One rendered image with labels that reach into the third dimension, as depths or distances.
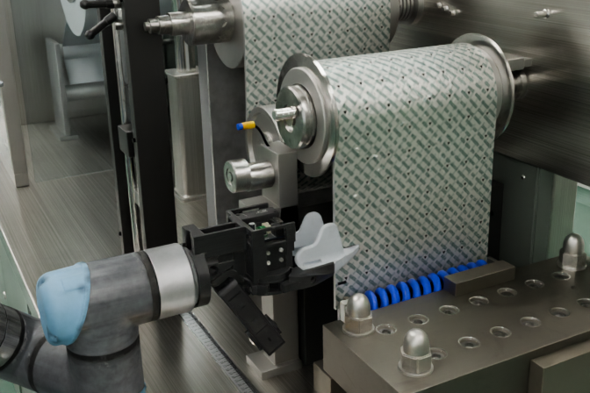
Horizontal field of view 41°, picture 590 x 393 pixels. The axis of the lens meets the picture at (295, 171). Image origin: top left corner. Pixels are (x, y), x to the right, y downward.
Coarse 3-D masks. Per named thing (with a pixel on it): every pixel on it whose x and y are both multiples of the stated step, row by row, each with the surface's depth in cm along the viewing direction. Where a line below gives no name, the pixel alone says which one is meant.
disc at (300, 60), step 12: (288, 60) 93; (300, 60) 91; (312, 60) 88; (312, 72) 89; (324, 72) 87; (324, 84) 87; (324, 96) 87; (336, 108) 86; (336, 120) 86; (336, 132) 86; (336, 144) 87; (324, 156) 89; (300, 168) 95; (312, 168) 93; (324, 168) 90
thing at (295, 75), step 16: (480, 48) 100; (288, 80) 93; (304, 80) 90; (496, 80) 98; (320, 96) 87; (320, 112) 87; (496, 112) 99; (320, 128) 88; (320, 144) 89; (304, 160) 93
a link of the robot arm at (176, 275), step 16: (160, 256) 80; (176, 256) 81; (160, 272) 79; (176, 272) 80; (192, 272) 81; (160, 288) 79; (176, 288) 80; (192, 288) 80; (160, 304) 85; (176, 304) 80; (192, 304) 81
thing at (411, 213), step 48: (480, 144) 98; (336, 192) 90; (384, 192) 93; (432, 192) 97; (480, 192) 100; (384, 240) 95; (432, 240) 99; (480, 240) 103; (336, 288) 94; (384, 288) 97
